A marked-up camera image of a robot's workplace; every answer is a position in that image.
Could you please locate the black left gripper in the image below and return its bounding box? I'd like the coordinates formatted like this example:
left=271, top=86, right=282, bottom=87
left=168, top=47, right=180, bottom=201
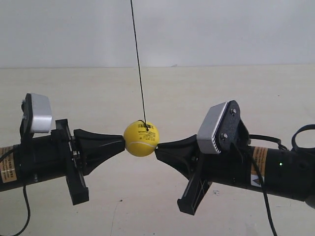
left=20, top=119, right=125, bottom=205

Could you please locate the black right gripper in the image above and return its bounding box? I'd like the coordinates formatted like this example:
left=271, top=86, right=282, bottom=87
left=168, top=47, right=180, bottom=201
left=155, top=134, right=253, bottom=215

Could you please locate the yellow tennis ball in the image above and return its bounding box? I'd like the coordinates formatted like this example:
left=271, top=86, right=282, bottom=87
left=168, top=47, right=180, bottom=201
left=123, top=120, right=159, bottom=157

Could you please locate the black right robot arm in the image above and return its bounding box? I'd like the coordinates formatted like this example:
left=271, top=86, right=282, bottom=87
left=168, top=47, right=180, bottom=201
left=155, top=135, right=315, bottom=215

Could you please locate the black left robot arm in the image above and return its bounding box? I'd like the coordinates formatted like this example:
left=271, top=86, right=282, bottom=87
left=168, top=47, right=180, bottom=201
left=0, top=119, right=125, bottom=205

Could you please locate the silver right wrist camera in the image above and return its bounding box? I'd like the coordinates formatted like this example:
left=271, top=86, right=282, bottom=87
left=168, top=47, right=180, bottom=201
left=197, top=100, right=250, bottom=154

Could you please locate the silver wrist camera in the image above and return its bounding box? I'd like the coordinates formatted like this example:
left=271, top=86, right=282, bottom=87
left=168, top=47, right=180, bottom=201
left=20, top=93, right=53, bottom=136
left=197, top=100, right=250, bottom=154

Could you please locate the black hanging string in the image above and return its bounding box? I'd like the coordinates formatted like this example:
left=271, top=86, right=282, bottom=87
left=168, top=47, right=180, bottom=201
left=129, top=0, right=151, bottom=132

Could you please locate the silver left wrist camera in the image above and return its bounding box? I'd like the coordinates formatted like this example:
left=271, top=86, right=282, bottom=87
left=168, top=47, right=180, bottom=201
left=20, top=93, right=53, bottom=136

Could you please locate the black left camera cable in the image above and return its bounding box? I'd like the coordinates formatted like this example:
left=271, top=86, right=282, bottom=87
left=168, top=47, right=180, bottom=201
left=0, top=147, right=32, bottom=236

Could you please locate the black camera cable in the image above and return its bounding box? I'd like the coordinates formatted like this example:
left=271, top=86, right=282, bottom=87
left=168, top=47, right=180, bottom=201
left=231, top=134, right=288, bottom=236
left=0, top=147, right=32, bottom=236

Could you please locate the black right camera cable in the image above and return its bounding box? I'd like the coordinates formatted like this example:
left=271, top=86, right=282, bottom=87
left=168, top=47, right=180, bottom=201
left=231, top=134, right=288, bottom=236

